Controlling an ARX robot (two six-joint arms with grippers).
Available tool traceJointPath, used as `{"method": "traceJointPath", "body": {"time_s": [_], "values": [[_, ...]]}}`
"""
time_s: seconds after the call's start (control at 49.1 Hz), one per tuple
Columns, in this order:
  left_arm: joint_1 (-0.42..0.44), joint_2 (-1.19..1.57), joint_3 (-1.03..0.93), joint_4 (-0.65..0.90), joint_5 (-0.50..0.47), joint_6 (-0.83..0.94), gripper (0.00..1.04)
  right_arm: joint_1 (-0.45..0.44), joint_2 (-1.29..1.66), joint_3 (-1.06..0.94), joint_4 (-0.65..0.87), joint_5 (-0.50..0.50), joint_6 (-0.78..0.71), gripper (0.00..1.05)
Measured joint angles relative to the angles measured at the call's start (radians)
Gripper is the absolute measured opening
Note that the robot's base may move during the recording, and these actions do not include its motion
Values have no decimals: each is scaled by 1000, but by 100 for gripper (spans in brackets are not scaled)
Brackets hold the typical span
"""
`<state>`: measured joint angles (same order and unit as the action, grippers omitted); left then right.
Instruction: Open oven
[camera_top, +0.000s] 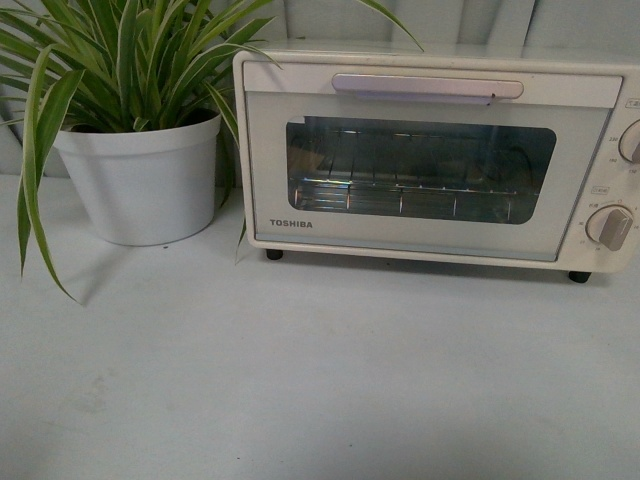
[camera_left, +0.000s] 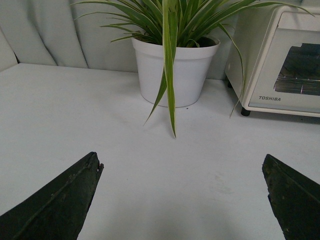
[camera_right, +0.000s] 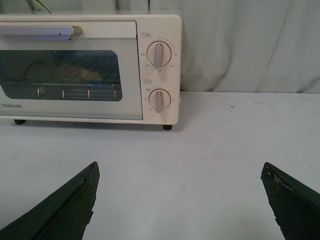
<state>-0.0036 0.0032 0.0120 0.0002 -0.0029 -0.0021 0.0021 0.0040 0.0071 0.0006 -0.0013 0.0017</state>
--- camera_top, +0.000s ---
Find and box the glass oven door with handle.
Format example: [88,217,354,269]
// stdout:
[241,60,625,263]

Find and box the cream Toshiba toaster oven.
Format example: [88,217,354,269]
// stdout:
[232,40,640,285]

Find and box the white plastic flower pot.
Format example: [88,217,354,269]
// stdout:
[54,112,221,246]

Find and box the lower timer knob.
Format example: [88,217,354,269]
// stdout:
[586,205,634,252]

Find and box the green striped spider plant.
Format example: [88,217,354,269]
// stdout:
[0,0,425,305]

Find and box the upper temperature knob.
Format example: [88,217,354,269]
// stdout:
[618,121,640,164]

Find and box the wire oven rack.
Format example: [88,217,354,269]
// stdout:
[287,124,518,223]

